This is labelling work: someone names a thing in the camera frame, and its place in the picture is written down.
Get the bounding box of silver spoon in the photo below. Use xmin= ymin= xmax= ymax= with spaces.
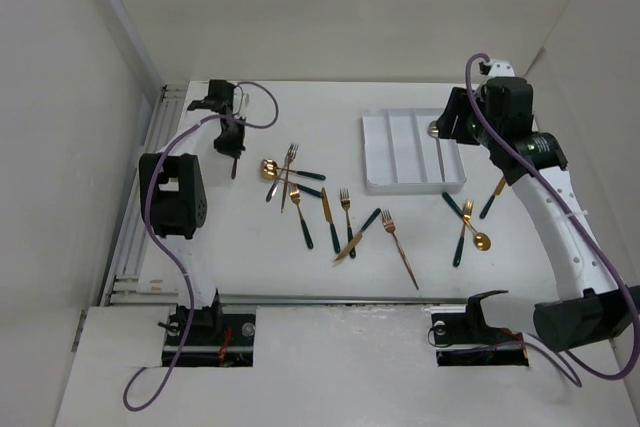
xmin=428 ymin=121 xmax=446 ymax=182

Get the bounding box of gold spoon green handle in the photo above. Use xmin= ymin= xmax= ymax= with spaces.
xmin=441 ymin=192 xmax=492 ymax=251
xmin=286 ymin=181 xmax=323 ymax=199
xmin=260 ymin=159 xmax=326 ymax=181

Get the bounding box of gold knife green handle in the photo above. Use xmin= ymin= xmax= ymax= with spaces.
xmin=479 ymin=177 xmax=506 ymax=219
xmin=321 ymin=187 xmax=341 ymax=254
xmin=334 ymin=208 xmax=381 ymax=263

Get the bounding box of rose gold fork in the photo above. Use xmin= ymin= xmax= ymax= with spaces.
xmin=231 ymin=158 xmax=238 ymax=179
xmin=381 ymin=209 xmax=419 ymax=290

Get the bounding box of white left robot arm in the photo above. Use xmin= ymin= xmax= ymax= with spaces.
xmin=138 ymin=79 xmax=247 ymax=344

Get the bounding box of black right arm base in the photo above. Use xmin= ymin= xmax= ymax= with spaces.
xmin=430 ymin=312 xmax=529 ymax=367

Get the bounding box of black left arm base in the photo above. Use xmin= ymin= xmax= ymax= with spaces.
xmin=158 ymin=307 xmax=256 ymax=368

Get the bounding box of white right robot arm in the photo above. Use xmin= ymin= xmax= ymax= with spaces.
xmin=430 ymin=77 xmax=632 ymax=352

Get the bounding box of silver fork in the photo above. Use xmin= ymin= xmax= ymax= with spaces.
xmin=265 ymin=143 xmax=298 ymax=202

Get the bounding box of white plastic cutlery tray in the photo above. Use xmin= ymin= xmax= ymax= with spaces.
xmin=361 ymin=108 xmax=467 ymax=196

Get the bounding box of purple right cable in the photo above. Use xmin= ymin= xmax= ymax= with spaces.
xmin=464 ymin=52 xmax=640 ymax=388

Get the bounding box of purple cable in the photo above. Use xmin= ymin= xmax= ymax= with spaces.
xmin=122 ymin=80 xmax=279 ymax=406
xmin=464 ymin=52 xmax=640 ymax=388

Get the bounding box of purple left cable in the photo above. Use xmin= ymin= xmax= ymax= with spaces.
xmin=122 ymin=80 xmax=279 ymax=406

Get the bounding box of gold fork green handle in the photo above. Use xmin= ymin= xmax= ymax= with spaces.
xmin=339 ymin=188 xmax=353 ymax=241
xmin=453 ymin=199 xmax=474 ymax=268
xmin=289 ymin=183 xmax=314 ymax=250

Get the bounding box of aluminium rail frame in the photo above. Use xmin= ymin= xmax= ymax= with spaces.
xmin=97 ymin=82 xmax=191 ymax=307

